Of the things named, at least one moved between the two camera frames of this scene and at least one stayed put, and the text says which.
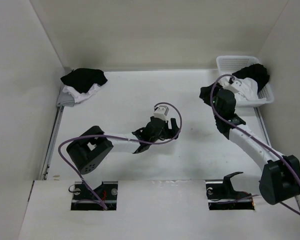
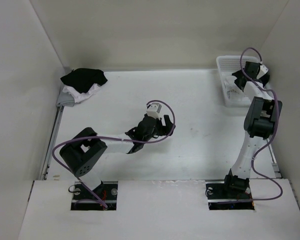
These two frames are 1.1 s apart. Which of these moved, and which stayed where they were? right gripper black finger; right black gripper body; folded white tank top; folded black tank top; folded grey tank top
Moved: right gripper black finger; right black gripper body
Stayed: folded white tank top; folded grey tank top; folded black tank top
